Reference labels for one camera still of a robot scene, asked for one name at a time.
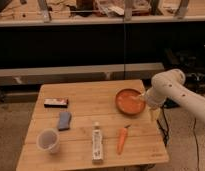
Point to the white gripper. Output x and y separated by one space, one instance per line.
155 113

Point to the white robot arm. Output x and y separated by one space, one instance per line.
169 84

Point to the orange toy carrot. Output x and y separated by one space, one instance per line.
122 138

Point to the white tube with cap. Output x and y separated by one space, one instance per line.
97 144

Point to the wooden folding table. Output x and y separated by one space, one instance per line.
91 102

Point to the blue sponge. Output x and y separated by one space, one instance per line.
64 121

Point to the dark rectangular box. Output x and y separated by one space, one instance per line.
56 102

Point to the clear plastic cup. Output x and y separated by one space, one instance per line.
48 141

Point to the long metal shelf rack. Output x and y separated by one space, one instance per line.
73 49

